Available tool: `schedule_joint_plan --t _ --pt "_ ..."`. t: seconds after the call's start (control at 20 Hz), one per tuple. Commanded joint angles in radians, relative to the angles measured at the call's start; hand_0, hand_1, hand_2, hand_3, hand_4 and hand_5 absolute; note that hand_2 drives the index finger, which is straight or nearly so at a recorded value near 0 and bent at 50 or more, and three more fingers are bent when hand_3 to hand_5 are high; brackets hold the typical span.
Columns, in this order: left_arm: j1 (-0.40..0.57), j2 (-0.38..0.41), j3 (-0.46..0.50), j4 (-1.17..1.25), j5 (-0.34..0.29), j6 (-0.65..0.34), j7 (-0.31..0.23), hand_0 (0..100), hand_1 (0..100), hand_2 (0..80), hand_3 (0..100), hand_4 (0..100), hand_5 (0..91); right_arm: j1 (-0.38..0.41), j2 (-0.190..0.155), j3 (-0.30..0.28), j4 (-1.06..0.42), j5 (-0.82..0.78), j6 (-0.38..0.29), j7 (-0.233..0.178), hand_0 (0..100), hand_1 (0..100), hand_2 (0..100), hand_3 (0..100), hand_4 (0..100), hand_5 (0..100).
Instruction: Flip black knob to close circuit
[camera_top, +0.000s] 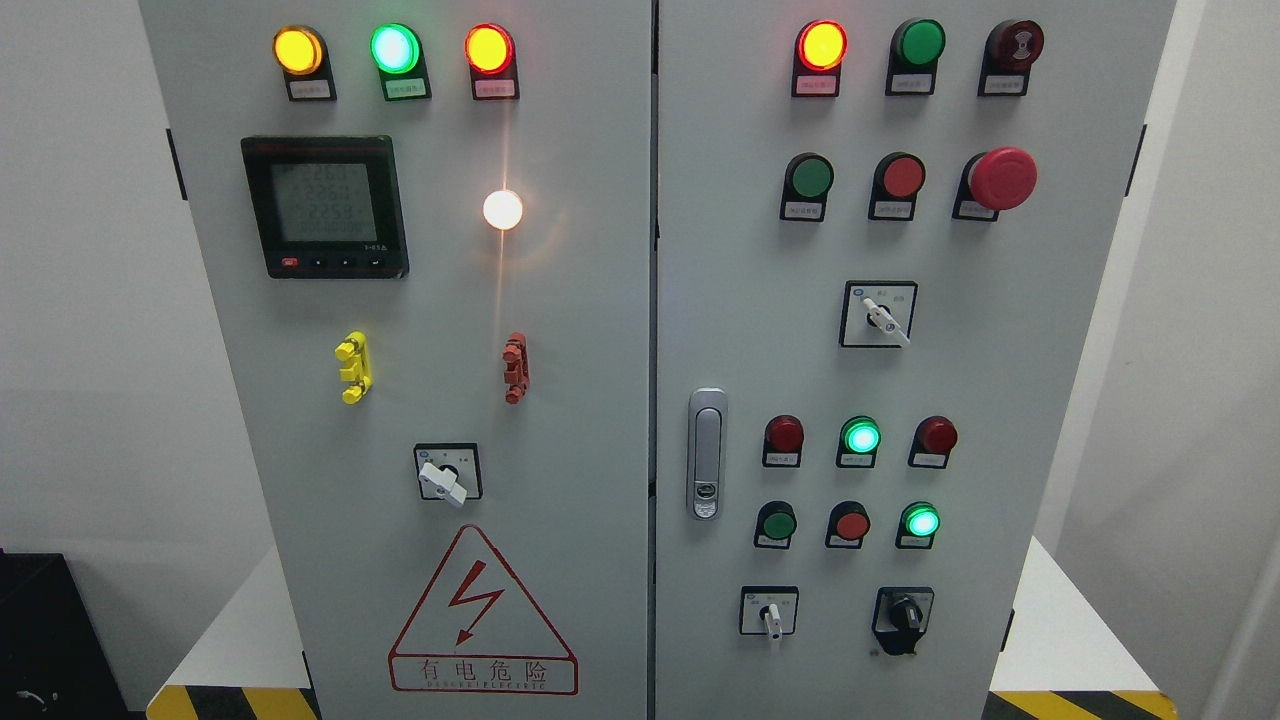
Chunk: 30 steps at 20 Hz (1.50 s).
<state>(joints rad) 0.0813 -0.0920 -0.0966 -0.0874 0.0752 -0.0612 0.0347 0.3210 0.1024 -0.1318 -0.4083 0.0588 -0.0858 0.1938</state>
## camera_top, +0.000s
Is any green indicator light top left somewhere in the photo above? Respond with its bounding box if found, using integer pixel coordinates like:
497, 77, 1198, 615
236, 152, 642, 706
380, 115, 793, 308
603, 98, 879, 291
370, 22, 433, 102

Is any silver cabinet door handle lock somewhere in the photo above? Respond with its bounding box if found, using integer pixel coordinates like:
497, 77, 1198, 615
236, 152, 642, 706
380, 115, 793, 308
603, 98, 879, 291
686, 388, 727, 521

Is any red push button second row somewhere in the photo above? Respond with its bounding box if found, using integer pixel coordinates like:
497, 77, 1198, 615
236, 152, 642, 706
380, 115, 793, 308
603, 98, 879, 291
867, 152, 925, 222

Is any green lit push button lower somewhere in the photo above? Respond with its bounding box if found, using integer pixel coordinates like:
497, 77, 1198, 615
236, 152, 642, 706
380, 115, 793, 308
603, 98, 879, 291
895, 501, 941, 550

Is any white platform with hazard stripes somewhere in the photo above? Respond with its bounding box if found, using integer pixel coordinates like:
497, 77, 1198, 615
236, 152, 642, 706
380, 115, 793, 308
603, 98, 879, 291
146, 541, 1178, 719

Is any white lit indicator lamp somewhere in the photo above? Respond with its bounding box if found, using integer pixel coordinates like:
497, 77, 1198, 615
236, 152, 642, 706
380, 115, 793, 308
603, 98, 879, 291
483, 190, 525, 232

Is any green push button lower row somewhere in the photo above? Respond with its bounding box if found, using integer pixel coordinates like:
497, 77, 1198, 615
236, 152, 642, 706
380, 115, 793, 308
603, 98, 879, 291
753, 500, 797, 550

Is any dark red indicator light left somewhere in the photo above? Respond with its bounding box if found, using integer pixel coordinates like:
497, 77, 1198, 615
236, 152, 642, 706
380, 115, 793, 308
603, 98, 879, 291
762, 415, 805, 468

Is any yellow indicator light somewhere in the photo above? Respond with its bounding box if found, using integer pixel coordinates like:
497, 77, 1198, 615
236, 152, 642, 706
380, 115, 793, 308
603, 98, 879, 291
271, 26, 337, 102

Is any red push button lower row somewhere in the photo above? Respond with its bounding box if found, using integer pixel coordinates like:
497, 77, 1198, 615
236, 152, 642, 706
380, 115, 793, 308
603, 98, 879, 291
826, 501, 870, 550

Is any dark red buzzer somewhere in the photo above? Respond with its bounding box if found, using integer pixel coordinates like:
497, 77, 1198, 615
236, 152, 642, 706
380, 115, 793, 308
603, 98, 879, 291
978, 19, 1044, 97

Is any white-handled selector switch bottom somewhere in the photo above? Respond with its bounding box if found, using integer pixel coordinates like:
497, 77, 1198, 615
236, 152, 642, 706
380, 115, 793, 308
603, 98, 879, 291
739, 585, 800, 653

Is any white-handled selector switch left door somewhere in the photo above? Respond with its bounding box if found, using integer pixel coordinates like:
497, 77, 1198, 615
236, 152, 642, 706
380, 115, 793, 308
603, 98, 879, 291
413, 442, 484, 509

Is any green lit indicator light middle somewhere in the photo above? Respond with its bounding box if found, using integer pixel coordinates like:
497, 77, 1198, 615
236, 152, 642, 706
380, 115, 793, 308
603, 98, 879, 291
836, 415, 881, 468

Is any white-handled selector switch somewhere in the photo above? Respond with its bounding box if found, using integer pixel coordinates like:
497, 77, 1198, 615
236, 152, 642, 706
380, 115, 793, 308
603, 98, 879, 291
838, 281, 918, 348
739, 585, 800, 653

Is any black box lower left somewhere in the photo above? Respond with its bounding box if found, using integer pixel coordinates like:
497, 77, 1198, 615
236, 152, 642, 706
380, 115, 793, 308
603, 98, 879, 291
1, 553, 131, 719

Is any black knob selector switch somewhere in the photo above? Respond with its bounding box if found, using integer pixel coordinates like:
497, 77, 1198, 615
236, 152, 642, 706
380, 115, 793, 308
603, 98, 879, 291
870, 585, 934, 656

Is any red indicator light right door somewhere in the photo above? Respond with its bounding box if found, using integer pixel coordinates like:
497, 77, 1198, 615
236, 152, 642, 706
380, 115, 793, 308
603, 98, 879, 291
791, 19, 849, 97

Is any white-handled selector switch upper right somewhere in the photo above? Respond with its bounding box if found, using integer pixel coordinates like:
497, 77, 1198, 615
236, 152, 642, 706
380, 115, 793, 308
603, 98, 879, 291
838, 281, 918, 348

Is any red terminal connector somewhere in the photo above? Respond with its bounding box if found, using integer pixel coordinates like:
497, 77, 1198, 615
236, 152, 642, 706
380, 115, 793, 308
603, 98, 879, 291
500, 331, 530, 405

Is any red electrical hazard warning sticker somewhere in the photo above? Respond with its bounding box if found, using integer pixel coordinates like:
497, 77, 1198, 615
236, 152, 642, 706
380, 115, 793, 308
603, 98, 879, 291
388, 524, 579, 696

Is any red emergency stop mushroom button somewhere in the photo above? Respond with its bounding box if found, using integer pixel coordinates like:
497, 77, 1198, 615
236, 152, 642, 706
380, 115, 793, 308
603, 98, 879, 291
952, 146, 1038, 222

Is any red indicator light top left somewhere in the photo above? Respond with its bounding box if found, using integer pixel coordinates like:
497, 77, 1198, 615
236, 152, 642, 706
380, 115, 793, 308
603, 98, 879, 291
463, 23, 520, 101

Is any green push button top right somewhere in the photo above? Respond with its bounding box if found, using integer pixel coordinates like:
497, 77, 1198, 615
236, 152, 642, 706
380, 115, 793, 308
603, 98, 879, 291
884, 18, 946, 96

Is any yellow terminal connector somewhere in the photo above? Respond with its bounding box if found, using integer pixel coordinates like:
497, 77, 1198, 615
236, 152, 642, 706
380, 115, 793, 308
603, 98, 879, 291
334, 331, 374, 405

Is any dark red indicator light right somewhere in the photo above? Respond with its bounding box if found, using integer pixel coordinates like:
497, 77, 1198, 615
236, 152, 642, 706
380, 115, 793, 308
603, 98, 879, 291
908, 415, 957, 470

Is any grey electrical control cabinet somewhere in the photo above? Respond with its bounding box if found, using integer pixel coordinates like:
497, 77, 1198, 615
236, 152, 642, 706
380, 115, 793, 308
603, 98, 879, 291
140, 1, 1175, 719

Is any black digital power meter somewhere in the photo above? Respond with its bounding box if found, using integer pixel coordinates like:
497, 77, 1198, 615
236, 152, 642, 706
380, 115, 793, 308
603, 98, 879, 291
239, 135, 410, 279

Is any dark red indicator light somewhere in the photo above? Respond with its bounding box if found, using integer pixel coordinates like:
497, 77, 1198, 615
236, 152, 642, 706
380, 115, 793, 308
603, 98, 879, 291
908, 415, 957, 470
762, 415, 805, 468

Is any green push button second row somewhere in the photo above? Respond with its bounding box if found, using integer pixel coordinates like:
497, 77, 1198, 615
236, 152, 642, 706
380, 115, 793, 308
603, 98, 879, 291
780, 152, 835, 222

